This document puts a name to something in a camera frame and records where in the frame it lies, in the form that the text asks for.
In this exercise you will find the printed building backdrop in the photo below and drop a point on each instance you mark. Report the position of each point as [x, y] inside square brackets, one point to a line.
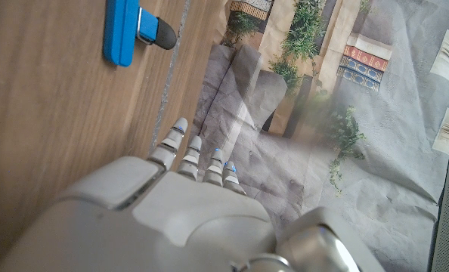
[322, 113]

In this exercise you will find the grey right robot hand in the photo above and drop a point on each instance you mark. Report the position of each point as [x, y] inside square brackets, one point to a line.
[179, 219]

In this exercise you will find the blue clothespin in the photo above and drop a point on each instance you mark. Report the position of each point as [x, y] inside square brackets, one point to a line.
[120, 34]

